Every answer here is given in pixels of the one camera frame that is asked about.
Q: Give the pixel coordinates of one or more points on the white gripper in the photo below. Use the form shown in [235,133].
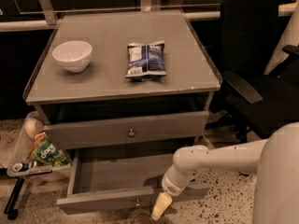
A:
[170,186]

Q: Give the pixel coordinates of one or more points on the grey drawer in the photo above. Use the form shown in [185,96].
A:
[109,132]
[100,184]

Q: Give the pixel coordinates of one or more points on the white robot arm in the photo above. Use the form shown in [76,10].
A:
[275,162]

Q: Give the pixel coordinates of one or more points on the grey top drawer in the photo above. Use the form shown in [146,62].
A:
[109,132]

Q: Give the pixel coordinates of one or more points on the grey drawer cabinet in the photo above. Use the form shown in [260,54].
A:
[102,91]

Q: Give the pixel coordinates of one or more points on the green snack bag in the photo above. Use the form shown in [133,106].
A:
[44,151]

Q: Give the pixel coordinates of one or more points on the black office chair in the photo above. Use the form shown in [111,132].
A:
[253,100]

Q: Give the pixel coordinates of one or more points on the blue chip bag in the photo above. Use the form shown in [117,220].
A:
[146,61]

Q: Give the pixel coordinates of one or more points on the soda can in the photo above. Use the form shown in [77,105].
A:
[20,167]

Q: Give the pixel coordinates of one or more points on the white paper roll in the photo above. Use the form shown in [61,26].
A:
[33,127]

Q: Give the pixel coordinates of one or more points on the black stand leg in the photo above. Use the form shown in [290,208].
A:
[10,211]

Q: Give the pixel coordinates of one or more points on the clear side bin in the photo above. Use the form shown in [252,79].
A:
[21,152]

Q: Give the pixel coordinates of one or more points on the white ceramic bowl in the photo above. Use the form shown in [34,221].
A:
[73,56]

